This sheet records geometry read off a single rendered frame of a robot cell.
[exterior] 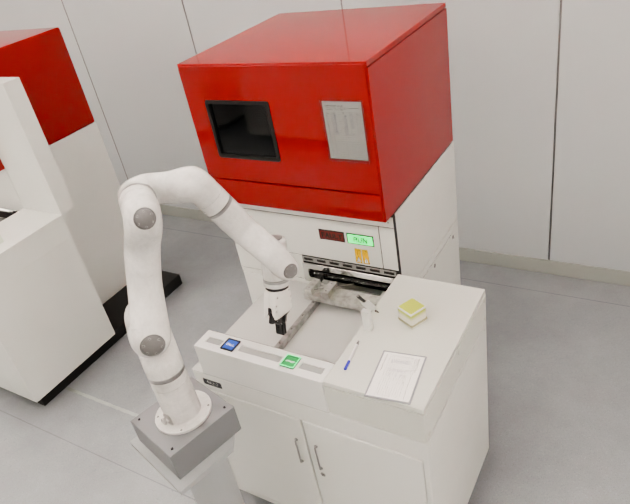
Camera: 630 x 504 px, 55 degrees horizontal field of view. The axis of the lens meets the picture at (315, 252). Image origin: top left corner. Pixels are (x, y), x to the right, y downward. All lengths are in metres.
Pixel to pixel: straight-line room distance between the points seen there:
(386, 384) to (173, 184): 0.89
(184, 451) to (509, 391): 1.80
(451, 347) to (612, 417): 1.32
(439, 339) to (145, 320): 0.96
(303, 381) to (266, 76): 1.06
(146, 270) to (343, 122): 0.84
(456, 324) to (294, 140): 0.88
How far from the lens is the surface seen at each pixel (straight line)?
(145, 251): 1.71
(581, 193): 3.71
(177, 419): 2.04
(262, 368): 2.12
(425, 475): 2.10
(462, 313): 2.18
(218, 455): 2.08
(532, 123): 3.58
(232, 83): 2.30
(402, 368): 1.98
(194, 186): 1.67
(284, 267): 1.77
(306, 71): 2.10
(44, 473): 3.57
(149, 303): 1.77
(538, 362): 3.41
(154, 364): 1.92
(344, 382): 1.97
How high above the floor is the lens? 2.35
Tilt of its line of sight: 32 degrees down
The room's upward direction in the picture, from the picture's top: 11 degrees counter-clockwise
